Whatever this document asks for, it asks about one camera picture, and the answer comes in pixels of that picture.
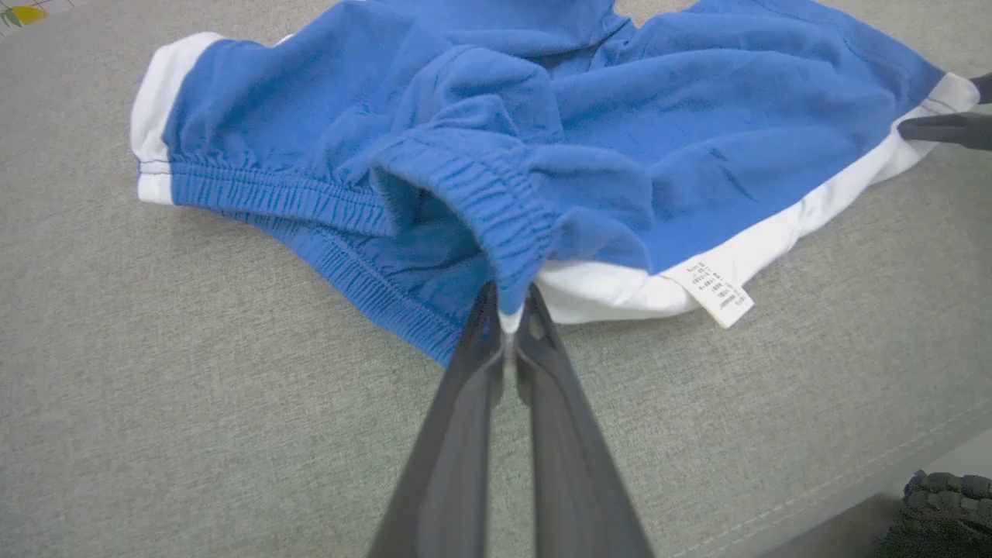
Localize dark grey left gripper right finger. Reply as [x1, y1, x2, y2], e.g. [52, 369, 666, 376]
[516, 284, 656, 558]

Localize grey fabric sofa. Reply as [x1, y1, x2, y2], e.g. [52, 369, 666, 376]
[0, 0, 992, 558]

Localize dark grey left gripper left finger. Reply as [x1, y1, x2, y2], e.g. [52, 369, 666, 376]
[367, 281, 509, 558]

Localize black ridged rubber object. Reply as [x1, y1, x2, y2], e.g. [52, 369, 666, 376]
[874, 468, 992, 558]

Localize blue and white shorts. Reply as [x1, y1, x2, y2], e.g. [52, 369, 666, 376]
[129, 0, 982, 367]

